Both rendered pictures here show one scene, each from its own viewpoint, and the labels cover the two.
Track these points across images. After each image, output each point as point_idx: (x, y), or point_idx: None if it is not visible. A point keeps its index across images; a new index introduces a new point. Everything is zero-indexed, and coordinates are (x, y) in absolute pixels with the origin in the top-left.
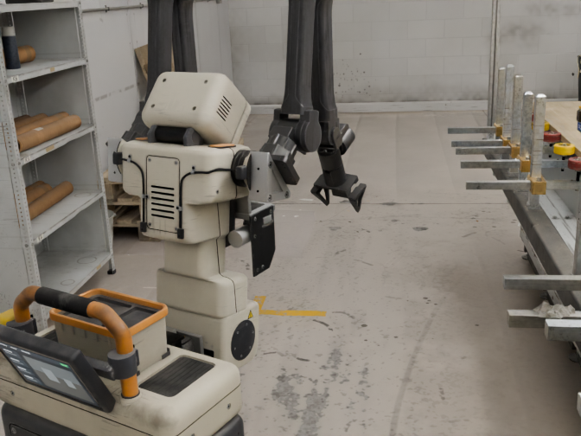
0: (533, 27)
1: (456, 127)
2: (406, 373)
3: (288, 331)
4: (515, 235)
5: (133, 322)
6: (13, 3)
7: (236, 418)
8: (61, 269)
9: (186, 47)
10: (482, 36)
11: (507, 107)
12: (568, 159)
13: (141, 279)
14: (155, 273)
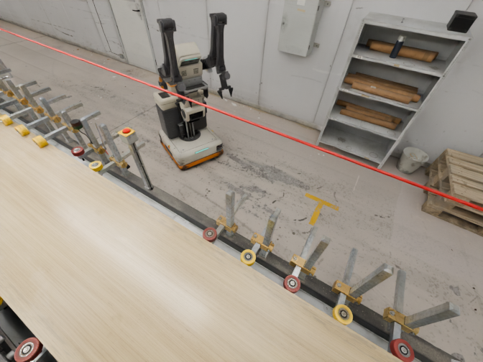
0: None
1: (402, 277)
2: (247, 227)
3: (298, 205)
4: None
5: (172, 84)
6: (446, 26)
7: (162, 110)
8: (364, 147)
9: (216, 42)
10: None
11: (362, 281)
12: (213, 228)
13: (368, 176)
14: (374, 182)
